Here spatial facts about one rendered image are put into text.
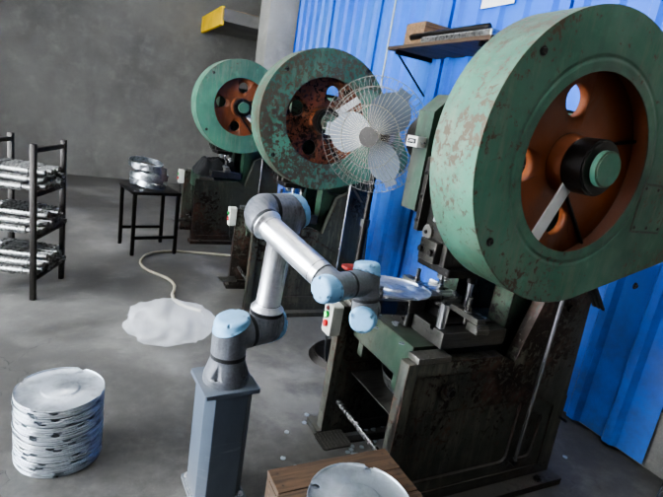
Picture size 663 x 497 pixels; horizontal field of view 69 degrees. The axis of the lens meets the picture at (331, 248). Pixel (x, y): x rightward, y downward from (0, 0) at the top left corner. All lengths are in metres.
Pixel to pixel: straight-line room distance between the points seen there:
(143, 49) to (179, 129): 1.20
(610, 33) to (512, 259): 0.63
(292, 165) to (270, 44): 3.91
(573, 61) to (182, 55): 7.08
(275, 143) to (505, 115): 1.81
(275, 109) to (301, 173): 0.40
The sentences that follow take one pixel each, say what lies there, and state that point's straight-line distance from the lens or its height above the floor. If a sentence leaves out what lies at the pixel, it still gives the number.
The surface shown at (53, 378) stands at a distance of 2.13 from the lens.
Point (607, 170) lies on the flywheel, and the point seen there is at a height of 1.33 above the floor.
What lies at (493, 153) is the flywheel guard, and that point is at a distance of 1.28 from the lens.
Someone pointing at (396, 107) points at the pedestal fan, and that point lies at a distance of 2.50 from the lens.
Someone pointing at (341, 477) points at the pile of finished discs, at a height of 0.36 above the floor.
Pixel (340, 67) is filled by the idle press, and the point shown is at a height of 1.65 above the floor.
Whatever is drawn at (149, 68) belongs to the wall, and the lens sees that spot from 8.03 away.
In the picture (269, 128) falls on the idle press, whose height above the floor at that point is 1.24.
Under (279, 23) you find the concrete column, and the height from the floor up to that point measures 2.42.
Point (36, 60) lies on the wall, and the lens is 8.01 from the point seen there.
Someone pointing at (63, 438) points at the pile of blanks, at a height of 0.16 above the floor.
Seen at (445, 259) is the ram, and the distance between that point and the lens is 1.81.
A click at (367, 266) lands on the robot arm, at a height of 0.98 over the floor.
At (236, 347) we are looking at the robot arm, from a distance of 1.62.
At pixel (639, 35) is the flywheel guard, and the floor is 1.69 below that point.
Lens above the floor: 1.34
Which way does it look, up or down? 15 degrees down
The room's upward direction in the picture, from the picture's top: 9 degrees clockwise
